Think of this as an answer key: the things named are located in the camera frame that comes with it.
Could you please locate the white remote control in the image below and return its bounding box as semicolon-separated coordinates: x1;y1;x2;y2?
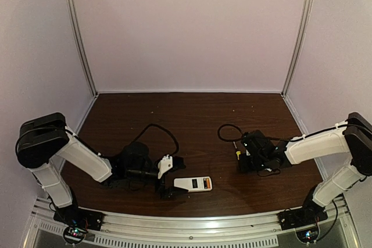
174;177;213;193

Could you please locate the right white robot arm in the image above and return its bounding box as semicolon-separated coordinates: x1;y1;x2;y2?
221;112;371;213

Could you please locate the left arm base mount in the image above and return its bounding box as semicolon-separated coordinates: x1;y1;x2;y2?
53;206;104;246

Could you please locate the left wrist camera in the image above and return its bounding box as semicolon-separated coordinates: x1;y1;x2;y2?
157;154;173;179

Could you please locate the aluminium front rail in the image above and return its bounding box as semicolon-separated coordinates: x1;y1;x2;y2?
20;197;362;247

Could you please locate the black camera cable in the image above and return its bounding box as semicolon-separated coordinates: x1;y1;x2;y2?
217;124;248;143
136;123;180;156

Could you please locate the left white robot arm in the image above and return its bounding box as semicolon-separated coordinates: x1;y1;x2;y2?
15;113;187;209

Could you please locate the right aluminium corner post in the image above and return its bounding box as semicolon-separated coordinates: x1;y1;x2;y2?
281;0;314;98

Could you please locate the yellow handled screwdriver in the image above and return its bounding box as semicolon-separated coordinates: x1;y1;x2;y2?
233;142;241;160

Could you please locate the right black camera cable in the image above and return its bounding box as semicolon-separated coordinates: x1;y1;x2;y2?
217;124;248;143

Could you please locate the orange battery in remote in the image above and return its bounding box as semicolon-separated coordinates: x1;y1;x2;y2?
203;177;212;191

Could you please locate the left aluminium corner post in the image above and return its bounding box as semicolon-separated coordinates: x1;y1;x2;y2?
66;0;98;98

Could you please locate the left black camera cable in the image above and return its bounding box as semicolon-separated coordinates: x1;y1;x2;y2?
136;123;180;156

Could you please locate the aluminium corner post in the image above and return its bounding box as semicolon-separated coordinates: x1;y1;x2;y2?
281;0;314;98
66;0;98;98

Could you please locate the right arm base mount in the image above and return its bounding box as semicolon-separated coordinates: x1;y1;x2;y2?
277;207;328;245

